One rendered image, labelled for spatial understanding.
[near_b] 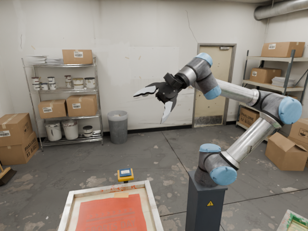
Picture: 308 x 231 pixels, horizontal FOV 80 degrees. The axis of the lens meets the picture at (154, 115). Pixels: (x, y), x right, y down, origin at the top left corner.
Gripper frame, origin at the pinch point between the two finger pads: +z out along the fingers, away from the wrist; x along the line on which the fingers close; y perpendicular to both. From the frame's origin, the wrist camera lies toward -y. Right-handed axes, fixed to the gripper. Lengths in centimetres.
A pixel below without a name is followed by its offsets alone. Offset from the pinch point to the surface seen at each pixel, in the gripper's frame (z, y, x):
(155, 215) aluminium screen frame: 26, 65, -37
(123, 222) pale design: 43, 66, -26
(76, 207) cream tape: 62, 76, 2
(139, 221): 36, 66, -32
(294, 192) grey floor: -129, 219, -180
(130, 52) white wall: -141, 271, 198
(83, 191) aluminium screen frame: 54, 83, 8
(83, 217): 60, 70, -6
